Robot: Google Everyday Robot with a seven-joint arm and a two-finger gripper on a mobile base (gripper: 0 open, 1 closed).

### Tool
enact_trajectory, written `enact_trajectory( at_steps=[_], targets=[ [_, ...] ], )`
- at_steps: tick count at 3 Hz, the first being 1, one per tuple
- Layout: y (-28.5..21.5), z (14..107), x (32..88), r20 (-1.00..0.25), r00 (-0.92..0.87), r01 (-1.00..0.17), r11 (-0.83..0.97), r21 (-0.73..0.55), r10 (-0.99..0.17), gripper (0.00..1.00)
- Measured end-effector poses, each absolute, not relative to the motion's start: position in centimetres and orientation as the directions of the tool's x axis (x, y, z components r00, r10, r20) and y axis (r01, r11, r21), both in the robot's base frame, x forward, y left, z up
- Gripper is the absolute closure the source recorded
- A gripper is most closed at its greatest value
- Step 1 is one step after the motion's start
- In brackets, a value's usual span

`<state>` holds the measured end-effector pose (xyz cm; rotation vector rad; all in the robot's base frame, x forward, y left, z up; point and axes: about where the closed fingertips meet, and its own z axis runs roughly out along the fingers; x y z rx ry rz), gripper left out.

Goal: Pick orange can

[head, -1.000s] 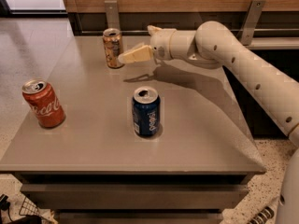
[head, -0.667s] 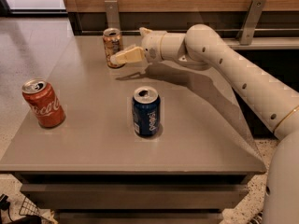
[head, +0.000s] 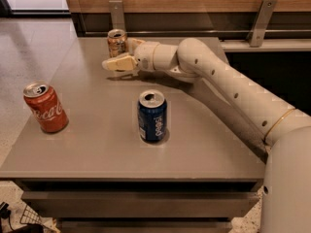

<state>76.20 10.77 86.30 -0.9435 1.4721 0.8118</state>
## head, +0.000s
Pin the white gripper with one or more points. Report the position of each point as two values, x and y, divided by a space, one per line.
146 55

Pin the blue Pepsi can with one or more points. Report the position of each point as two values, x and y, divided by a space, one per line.
152 115

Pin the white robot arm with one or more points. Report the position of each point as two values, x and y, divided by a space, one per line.
286 201

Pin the red Coca-Cola can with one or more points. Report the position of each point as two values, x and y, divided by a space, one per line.
45 106

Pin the orange soda can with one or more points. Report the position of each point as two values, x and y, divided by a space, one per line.
117 42

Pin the right metal bracket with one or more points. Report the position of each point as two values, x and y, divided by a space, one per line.
256 35

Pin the metal bracket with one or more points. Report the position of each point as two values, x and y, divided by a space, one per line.
256 35
117 14

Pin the left metal bracket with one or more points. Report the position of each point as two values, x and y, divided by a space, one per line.
117 14

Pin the black wire basket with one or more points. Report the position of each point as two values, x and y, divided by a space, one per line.
29 221

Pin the grey drawer cabinet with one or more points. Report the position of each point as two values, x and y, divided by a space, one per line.
99 175

